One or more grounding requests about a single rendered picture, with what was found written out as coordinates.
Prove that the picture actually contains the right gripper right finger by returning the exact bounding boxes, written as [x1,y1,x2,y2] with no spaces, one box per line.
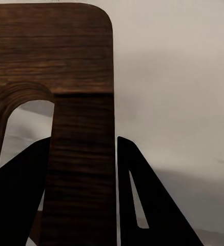
[117,136,204,246]

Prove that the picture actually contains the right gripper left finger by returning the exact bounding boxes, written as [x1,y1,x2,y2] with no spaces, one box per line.
[0,137,51,246]

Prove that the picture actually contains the cutting board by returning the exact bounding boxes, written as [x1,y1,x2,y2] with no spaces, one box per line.
[0,2,117,246]

